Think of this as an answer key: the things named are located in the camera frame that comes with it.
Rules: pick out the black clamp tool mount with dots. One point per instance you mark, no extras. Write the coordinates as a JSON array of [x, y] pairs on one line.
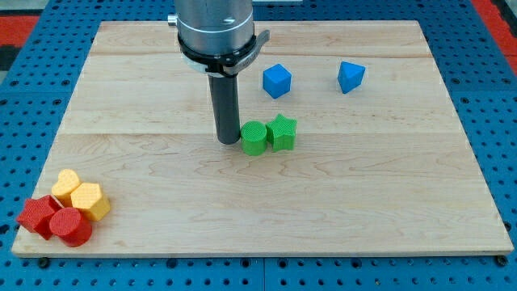
[[225, 65]]

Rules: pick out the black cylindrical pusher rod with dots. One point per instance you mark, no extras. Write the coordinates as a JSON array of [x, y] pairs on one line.
[[224, 95]]

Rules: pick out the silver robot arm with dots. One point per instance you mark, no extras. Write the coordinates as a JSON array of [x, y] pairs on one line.
[[217, 38]]

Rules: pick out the blue cube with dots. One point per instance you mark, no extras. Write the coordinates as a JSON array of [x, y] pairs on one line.
[[277, 81]]

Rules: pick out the green star block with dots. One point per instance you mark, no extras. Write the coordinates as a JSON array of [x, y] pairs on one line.
[[281, 133]]

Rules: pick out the red star block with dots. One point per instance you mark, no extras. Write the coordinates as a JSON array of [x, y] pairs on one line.
[[36, 215]]

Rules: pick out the green cylinder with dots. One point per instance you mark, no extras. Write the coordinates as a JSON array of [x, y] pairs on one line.
[[254, 138]]

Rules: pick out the blue triangular prism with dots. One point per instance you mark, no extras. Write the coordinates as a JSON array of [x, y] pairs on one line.
[[350, 76]]

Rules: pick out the wooden board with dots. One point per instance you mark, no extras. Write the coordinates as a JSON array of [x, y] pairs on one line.
[[384, 170]]

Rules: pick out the yellow hexagon block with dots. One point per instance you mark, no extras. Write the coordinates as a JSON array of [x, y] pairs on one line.
[[90, 200]]

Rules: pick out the yellow heart block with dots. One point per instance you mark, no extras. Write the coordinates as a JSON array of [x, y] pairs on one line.
[[68, 181]]

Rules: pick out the red cylinder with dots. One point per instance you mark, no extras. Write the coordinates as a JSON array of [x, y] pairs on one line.
[[71, 227]]

